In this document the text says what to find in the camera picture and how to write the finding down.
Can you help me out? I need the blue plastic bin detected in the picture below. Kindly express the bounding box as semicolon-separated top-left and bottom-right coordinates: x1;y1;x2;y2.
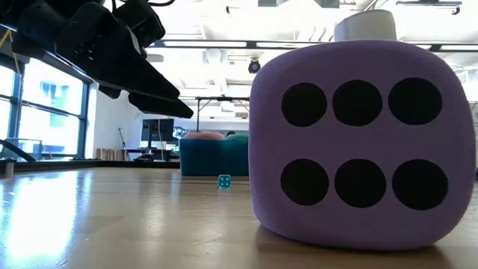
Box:
179;137;250;177

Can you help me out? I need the black computer monitor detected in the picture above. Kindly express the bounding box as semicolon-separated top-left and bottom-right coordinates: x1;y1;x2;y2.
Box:
140;118;176;150

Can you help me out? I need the purple plush die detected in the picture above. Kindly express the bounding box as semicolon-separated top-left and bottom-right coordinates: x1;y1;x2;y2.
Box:
248;39;477;251

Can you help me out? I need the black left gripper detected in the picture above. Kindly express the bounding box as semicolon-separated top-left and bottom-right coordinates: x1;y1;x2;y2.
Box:
0;0;181;101

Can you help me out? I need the black aluminium table frame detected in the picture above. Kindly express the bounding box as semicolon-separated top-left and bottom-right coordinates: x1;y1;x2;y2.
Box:
0;138;181;176

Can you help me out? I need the wooden slat crate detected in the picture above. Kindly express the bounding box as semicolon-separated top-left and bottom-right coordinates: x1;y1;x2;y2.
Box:
96;148;124;161

